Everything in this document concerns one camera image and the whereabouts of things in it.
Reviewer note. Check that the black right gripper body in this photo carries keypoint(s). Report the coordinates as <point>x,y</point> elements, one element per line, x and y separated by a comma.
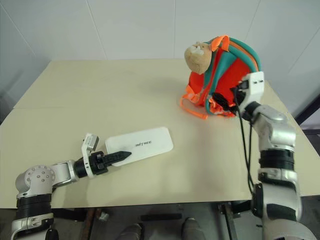
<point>241,96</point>

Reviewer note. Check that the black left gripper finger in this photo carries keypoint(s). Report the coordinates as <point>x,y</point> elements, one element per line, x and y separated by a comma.
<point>119,156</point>

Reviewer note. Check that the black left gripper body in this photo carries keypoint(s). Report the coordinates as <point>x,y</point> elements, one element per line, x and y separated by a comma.
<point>99,163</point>

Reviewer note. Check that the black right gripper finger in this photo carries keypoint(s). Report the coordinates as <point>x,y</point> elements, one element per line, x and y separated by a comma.
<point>220,98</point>
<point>230,109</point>

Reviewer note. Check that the orange and teal plush backpack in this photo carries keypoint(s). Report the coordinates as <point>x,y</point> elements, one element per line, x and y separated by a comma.
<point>232,72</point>

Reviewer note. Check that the white rectangular box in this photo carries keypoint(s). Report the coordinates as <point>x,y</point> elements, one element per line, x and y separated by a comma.
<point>150,142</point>

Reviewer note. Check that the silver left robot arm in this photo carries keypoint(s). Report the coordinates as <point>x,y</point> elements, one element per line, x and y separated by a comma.
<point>37,178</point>

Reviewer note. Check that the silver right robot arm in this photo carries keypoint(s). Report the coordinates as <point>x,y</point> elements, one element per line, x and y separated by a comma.
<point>277,130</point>

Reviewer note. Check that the small crumpled white object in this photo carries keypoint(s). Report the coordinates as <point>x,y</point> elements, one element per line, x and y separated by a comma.
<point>103,216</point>

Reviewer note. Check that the rusty brown rod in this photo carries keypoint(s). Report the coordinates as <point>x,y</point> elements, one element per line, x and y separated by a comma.
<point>92,225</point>

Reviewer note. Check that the black flat bar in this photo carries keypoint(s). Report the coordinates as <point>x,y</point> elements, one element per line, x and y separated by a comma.
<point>161,216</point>

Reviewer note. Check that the dark rounded shape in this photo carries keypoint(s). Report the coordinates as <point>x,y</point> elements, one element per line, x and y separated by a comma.
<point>131,232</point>
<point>192,229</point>

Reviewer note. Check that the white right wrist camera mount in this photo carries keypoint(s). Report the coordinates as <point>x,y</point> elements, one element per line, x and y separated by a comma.
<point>256,85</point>

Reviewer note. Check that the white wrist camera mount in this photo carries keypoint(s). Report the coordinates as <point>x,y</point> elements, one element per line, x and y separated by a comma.
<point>90,143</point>
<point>256,85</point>

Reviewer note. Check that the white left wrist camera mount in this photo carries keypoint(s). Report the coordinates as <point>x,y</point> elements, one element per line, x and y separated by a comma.
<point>90,143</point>

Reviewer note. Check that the black metal table frame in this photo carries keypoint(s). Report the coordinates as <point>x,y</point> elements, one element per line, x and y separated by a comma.
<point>228,220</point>

